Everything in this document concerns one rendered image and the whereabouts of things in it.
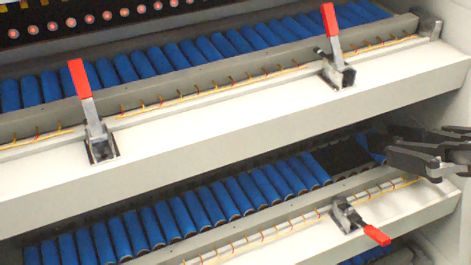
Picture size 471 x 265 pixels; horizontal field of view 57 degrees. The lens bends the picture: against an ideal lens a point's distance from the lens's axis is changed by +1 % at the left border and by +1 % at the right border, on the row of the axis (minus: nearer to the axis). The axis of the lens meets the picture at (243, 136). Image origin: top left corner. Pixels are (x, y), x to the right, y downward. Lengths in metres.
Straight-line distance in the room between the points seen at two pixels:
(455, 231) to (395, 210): 0.13
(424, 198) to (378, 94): 0.20
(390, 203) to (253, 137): 0.26
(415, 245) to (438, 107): 0.25
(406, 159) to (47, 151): 0.39
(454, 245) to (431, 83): 0.28
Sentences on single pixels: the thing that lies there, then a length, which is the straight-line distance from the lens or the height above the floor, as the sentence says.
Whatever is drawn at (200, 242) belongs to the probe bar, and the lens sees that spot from 0.54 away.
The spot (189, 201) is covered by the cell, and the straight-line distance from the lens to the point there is 0.59.
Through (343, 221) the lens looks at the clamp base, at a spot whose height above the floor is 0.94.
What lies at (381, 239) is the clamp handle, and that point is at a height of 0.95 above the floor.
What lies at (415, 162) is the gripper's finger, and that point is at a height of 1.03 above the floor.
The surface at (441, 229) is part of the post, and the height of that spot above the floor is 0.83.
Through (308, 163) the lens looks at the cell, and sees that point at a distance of 0.64.
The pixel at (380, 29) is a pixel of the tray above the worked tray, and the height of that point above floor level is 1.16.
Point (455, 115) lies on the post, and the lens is 0.65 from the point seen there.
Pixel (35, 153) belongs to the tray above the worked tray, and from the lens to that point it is 0.46.
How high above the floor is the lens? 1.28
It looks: 24 degrees down
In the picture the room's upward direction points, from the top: 9 degrees counter-clockwise
